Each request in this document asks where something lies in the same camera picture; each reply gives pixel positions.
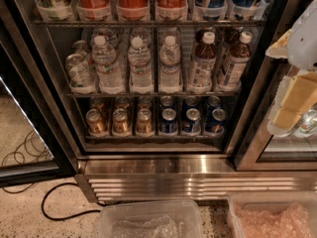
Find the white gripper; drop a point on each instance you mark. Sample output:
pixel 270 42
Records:
pixel 304 49

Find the brown tea bottle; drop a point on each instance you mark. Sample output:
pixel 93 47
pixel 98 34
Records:
pixel 234 63
pixel 202 64

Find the right fridge glass door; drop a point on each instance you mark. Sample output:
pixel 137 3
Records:
pixel 257 149

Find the blue can front middle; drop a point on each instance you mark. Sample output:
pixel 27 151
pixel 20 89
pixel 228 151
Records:
pixel 191 121

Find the clear water bottle right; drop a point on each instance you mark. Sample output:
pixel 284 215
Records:
pixel 170 66

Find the clear water bottle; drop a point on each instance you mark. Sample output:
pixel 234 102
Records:
pixel 141 68
pixel 170 66
pixel 107 65

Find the clear water bottle middle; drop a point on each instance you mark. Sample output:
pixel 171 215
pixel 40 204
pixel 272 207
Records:
pixel 141 68

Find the red soda can middle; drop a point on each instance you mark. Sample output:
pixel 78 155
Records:
pixel 133 10

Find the red soda can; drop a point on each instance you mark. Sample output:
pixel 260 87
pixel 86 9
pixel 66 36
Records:
pixel 133 10
pixel 170 10
pixel 93 10

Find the gold can front middle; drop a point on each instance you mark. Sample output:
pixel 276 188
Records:
pixel 120 123

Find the gold can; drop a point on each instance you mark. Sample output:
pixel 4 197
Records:
pixel 120 123
pixel 145 125
pixel 96 123

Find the clear water bottle left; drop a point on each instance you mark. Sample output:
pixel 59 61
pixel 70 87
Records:
pixel 107 65

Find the steel fridge base grille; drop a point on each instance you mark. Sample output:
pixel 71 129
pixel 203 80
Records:
pixel 195 177

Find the open glass fridge door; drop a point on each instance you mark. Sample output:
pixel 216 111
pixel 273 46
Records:
pixel 31 144

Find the blue can front right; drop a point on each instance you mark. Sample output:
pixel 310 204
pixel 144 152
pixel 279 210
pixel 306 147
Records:
pixel 215 122

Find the blue can top left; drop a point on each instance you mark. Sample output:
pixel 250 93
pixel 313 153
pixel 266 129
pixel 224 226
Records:
pixel 209 10

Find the blue can front left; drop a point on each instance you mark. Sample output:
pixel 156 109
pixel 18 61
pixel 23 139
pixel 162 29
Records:
pixel 168 123

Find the red soda can right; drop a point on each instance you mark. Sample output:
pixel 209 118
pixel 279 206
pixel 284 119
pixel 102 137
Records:
pixel 170 10

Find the clear plastic bin right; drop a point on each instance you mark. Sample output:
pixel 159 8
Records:
pixel 274 202

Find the clear plastic bin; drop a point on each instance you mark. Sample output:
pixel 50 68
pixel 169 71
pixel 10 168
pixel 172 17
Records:
pixel 179 210
pixel 274 202

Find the pink bubble wrap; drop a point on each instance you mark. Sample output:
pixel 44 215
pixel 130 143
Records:
pixel 293 222

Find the gold can front right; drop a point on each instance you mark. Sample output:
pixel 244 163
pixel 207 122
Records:
pixel 145 125

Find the clear plastic bin left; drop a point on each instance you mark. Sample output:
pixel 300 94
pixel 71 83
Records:
pixel 179 210

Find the clear bubble wrap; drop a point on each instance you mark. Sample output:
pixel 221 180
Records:
pixel 161 227

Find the gold can front left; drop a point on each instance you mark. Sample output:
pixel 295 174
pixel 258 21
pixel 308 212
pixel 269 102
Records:
pixel 96 123

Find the red soda can left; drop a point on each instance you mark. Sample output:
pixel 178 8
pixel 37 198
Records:
pixel 93 10

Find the silver white can front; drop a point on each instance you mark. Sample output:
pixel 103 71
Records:
pixel 81 76

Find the silver can behind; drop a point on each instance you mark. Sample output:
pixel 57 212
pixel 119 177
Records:
pixel 81 47

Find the white green can top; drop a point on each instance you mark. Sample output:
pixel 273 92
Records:
pixel 55 10

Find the middle wire shelf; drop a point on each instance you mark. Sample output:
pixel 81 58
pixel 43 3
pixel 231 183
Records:
pixel 155 94

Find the wire shelf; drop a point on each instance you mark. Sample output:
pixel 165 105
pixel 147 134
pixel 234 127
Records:
pixel 155 94
pixel 148 24

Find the upper wire shelf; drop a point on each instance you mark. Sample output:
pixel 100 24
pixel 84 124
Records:
pixel 148 24

